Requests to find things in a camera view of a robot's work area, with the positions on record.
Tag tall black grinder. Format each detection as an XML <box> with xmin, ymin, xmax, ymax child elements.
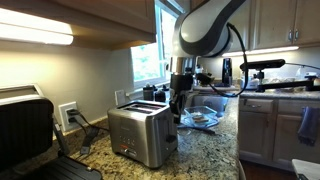
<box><xmin>221</xmin><ymin>57</ymin><xmax>234</xmax><ymax>87</ymax></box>

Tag white countertop corner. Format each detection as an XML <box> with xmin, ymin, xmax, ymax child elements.
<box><xmin>291</xmin><ymin>158</ymin><xmax>320</xmax><ymax>180</ymax></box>

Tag beige lower cabinets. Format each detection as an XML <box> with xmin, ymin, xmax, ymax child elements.
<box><xmin>237</xmin><ymin>97</ymin><xmax>320</xmax><ymax>172</ymax></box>

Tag blue hanging towel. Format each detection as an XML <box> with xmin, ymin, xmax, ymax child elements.
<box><xmin>297</xmin><ymin>106</ymin><xmax>320</xmax><ymax>148</ymax></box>

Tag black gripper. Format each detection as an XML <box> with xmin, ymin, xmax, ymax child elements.
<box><xmin>168</xmin><ymin>73</ymin><xmax>195</xmax><ymax>125</ymax></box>

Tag wooden upper cabinet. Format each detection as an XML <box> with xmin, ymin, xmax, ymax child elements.
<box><xmin>0</xmin><ymin>0</ymin><xmax>157</xmax><ymax>52</ymax></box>

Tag brown food piece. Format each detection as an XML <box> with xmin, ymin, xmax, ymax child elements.
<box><xmin>191</xmin><ymin>113</ymin><xmax>211</xmax><ymax>124</ymax></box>

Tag soap dispenser bottle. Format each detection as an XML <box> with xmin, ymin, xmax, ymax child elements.
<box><xmin>194</xmin><ymin>64</ymin><xmax>205</xmax><ymax>85</ymax></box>

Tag under-cabinet light strip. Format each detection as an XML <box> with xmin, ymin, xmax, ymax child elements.
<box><xmin>0</xmin><ymin>7</ymin><xmax>75</xmax><ymax>46</ymax></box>

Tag black toaster cable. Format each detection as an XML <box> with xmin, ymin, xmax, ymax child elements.
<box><xmin>75</xmin><ymin>113</ymin><xmax>111</xmax><ymax>133</ymax></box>

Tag clear glass container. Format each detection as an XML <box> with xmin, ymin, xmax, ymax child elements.
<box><xmin>182</xmin><ymin>105</ymin><xmax>220</xmax><ymax>130</ymax></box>

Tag beige upper cabinet doors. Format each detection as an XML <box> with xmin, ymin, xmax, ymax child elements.
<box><xmin>249</xmin><ymin>0</ymin><xmax>320</xmax><ymax>50</ymax></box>

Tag white wall outlet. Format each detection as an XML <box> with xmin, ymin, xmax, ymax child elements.
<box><xmin>57</xmin><ymin>101</ymin><xmax>80</xmax><ymax>133</ymax></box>

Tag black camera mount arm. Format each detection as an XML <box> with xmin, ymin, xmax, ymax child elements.
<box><xmin>254</xmin><ymin>69</ymin><xmax>320</xmax><ymax>94</ymax></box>

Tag black grill cable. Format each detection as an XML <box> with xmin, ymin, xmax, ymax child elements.
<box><xmin>79</xmin><ymin>125</ymin><xmax>101</xmax><ymax>156</ymax></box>

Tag stainless steel two-slot toaster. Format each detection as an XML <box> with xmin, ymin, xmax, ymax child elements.
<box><xmin>106</xmin><ymin>99</ymin><xmax>179</xmax><ymax>170</ymax></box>

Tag kitchen window over sink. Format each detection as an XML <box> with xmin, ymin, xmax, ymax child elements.
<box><xmin>130</xmin><ymin>0</ymin><xmax>178</xmax><ymax>90</ymax></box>

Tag long under-cabinet light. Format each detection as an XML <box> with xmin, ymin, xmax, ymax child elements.
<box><xmin>221</xmin><ymin>45</ymin><xmax>300</xmax><ymax>58</ymax></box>

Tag black and silver panini grill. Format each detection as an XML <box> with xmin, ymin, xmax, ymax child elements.
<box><xmin>0</xmin><ymin>83</ymin><xmax>103</xmax><ymax>180</ymax></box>

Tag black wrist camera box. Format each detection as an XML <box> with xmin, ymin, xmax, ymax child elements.
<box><xmin>194</xmin><ymin>72</ymin><xmax>216</xmax><ymax>87</ymax></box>

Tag dark utensil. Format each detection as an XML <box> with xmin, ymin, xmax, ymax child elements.
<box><xmin>177</xmin><ymin>124</ymin><xmax>218</xmax><ymax>136</ymax></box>

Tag white counter container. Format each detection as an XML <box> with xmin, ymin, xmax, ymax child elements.
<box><xmin>241</xmin><ymin>71</ymin><xmax>261</xmax><ymax>91</ymax></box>

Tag black canister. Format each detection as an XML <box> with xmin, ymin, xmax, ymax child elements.
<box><xmin>154</xmin><ymin>84</ymin><xmax>171</xmax><ymax>103</ymax></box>

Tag black power plug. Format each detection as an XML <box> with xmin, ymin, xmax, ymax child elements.
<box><xmin>66</xmin><ymin>107</ymin><xmax>82</xmax><ymax>124</ymax></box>

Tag black bottle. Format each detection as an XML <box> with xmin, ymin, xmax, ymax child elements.
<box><xmin>142</xmin><ymin>82</ymin><xmax>156</xmax><ymax>102</ymax></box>

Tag black exterior camera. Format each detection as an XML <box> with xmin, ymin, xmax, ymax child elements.
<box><xmin>239</xmin><ymin>58</ymin><xmax>287</xmax><ymax>72</ymax></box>

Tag white blank wall plate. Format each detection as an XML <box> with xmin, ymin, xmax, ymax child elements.
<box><xmin>114</xmin><ymin>88</ymin><xmax>127</xmax><ymax>107</ymax></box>

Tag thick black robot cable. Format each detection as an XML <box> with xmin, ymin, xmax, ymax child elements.
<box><xmin>195</xmin><ymin>22</ymin><xmax>250</xmax><ymax>99</ymax></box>

